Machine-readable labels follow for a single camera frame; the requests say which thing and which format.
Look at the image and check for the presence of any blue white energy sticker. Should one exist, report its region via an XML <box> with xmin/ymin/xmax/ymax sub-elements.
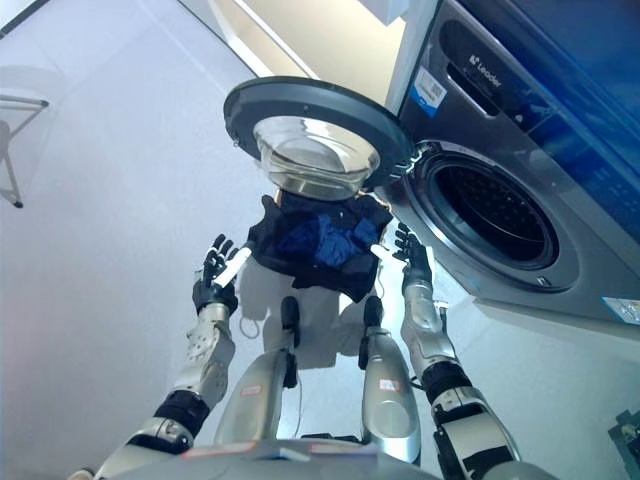
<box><xmin>411</xmin><ymin>66</ymin><xmax>450</xmax><ymax>120</ymax></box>

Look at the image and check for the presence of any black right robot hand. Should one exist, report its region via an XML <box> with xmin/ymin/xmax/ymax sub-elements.
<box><xmin>372</xmin><ymin>222</ymin><xmax>433</xmax><ymax>282</ymax></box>

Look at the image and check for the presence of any dark metal frame stand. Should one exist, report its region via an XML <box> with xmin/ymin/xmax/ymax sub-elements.
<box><xmin>606</xmin><ymin>406</ymin><xmax>640</xmax><ymax>465</ymax></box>

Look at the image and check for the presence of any navy blue garment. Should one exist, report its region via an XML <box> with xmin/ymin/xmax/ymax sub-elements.
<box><xmin>277</xmin><ymin>222</ymin><xmax>321</xmax><ymax>254</ymax></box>

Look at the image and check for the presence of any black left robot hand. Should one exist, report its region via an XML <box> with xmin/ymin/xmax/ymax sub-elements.
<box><xmin>192</xmin><ymin>232</ymin><xmax>253</xmax><ymax>314</ymax></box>

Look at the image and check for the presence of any round glass washing machine door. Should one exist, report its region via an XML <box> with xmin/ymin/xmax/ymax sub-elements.
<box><xmin>222</xmin><ymin>75</ymin><xmax>414</xmax><ymax>202</ymax></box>

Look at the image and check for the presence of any silver robot torso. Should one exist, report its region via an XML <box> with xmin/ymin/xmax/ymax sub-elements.
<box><xmin>180</xmin><ymin>438</ymin><xmax>396</xmax><ymax>480</ymax></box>

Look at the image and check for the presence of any silver left robot leg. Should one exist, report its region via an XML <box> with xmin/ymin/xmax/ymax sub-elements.
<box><xmin>213</xmin><ymin>344</ymin><xmax>302</xmax><ymax>447</ymax></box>

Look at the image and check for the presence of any silver robot leg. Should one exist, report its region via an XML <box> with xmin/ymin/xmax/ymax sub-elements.
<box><xmin>213</xmin><ymin>344</ymin><xmax>302</xmax><ymax>447</ymax></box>
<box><xmin>358</xmin><ymin>324</ymin><xmax>424</xmax><ymax>465</ymax></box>

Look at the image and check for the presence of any grey front-load washing machine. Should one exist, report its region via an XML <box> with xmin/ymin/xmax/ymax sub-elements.
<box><xmin>374</xmin><ymin>0</ymin><xmax>640</xmax><ymax>326</ymax></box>

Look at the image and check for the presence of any grey detergent drawer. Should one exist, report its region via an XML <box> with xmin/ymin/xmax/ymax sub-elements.
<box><xmin>439</xmin><ymin>18</ymin><xmax>506</xmax><ymax>119</ymax></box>

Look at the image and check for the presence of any black robot foot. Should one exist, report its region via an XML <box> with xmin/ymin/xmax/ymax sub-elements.
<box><xmin>361</xmin><ymin>294</ymin><xmax>385</xmax><ymax>330</ymax></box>
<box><xmin>280</xmin><ymin>295</ymin><xmax>302</xmax><ymax>347</ymax></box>

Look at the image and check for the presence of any bright blue garment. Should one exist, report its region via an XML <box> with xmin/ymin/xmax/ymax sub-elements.
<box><xmin>314</xmin><ymin>214</ymin><xmax>379</xmax><ymax>269</ymax></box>

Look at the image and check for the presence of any white cabinet side panel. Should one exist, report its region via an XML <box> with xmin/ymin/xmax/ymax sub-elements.
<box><xmin>383</xmin><ymin>0</ymin><xmax>442</xmax><ymax>120</ymax></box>

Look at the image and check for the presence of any light blue corner sticker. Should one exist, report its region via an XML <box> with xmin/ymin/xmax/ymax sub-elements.
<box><xmin>601</xmin><ymin>294</ymin><xmax>640</xmax><ymax>322</ymax></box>

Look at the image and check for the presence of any black right robot foot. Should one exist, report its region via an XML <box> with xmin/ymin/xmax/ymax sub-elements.
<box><xmin>361</xmin><ymin>294</ymin><xmax>385</xmax><ymax>330</ymax></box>

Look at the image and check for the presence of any silver right robot leg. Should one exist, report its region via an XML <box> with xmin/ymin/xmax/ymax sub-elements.
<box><xmin>358</xmin><ymin>324</ymin><xmax>424</xmax><ymax>465</ymax></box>

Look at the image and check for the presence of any black garment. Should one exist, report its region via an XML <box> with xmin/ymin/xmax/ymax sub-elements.
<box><xmin>247</xmin><ymin>192</ymin><xmax>394</xmax><ymax>304</ymax></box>

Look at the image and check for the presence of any black left robot foot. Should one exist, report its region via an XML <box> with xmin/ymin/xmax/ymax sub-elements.
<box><xmin>280</xmin><ymin>295</ymin><xmax>302</xmax><ymax>347</ymax></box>

